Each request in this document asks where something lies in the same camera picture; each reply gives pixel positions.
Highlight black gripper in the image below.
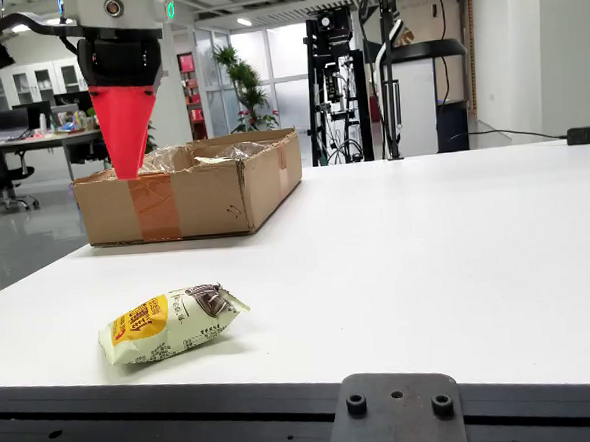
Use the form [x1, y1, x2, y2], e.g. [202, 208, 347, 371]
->
[75, 31, 172, 184]

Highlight green yellow snack packet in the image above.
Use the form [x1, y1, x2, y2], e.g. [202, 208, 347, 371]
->
[95, 280, 254, 367]

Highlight pale flat snack packet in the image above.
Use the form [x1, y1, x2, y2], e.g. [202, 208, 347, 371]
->
[193, 154, 235, 167]

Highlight broad-leaf potted plant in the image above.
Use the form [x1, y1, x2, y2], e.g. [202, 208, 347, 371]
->
[141, 119, 160, 154]

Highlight clear plastic liner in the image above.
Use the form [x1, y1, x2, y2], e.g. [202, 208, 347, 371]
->
[137, 137, 278, 174]

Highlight red bookshelf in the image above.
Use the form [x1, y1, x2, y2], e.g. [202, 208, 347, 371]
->
[176, 50, 209, 142]

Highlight grey office desk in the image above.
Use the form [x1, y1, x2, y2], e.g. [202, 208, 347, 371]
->
[0, 126, 108, 186]

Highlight black computer monitor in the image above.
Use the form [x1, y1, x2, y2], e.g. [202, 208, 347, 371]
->
[0, 107, 31, 133]
[26, 100, 54, 129]

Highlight white glass-door cabinets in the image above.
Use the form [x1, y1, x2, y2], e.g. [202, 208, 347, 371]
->
[0, 56, 92, 116]

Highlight taped cardboard box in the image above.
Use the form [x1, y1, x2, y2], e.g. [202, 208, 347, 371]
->
[69, 125, 308, 248]

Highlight tall slender potted plant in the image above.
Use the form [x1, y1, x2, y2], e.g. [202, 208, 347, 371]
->
[212, 42, 270, 132]

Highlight red flowered potted plant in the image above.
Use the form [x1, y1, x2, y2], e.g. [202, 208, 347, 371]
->
[231, 107, 281, 135]

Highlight long ceiling light panel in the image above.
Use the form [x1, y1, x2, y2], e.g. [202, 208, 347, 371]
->
[10, 16, 75, 35]

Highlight black equipment rack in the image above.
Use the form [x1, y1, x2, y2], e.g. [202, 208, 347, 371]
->
[300, 3, 376, 168]

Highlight black pole stand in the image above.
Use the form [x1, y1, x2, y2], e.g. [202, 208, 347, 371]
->
[358, 0, 413, 162]

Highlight white kiosk with black top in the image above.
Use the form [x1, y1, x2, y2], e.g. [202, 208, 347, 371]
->
[373, 37, 475, 158]

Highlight black power adapter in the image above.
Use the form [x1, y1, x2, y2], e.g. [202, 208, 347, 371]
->
[565, 126, 590, 147]

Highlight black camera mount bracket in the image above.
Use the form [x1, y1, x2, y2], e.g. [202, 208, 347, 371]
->
[0, 8, 86, 55]

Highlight black table frame rail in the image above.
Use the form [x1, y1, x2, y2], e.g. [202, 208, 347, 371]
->
[0, 348, 590, 442]

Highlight black hanging cable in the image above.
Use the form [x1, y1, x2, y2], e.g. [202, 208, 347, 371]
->
[420, 0, 453, 105]

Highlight black adapter cable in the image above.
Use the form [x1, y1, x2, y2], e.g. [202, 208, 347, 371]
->
[448, 124, 569, 146]

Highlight dark bolted bracket plate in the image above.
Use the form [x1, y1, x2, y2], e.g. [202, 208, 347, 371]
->
[321, 366, 470, 442]

